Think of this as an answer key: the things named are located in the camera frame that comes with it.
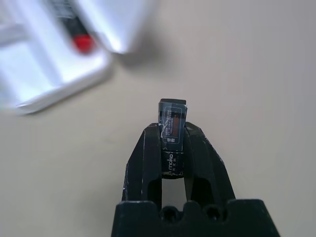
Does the small black eraser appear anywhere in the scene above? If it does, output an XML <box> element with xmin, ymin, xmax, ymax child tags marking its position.
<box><xmin>157</xmin><ymin>98</ymin><xmax>189</xmax><ymax>179</ymax></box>

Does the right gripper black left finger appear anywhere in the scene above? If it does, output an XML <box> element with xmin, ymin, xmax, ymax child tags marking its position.
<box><xmin>120</xmin><ymin>123</ymin><xmax>163</xmax><ymax>203</ymax></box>

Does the black marker with red cap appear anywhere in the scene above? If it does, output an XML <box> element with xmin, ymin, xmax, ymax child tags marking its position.
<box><xmin>50</xmin><ymin>0</ymin><xmax>97</xmax><ymax>54</ymax></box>

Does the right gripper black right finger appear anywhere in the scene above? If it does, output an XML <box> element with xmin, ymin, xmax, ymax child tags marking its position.
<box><xmin>183</xmin><ymin>122</ymin><xmax>237</xmax><ymax>202</ymax></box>

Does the white hinged pencil case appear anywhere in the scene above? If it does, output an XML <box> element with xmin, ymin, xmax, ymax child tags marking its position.
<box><xmin>0</xmin><ymin>0</ymin><xmax>146</xmax><ymax>116</ymax></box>

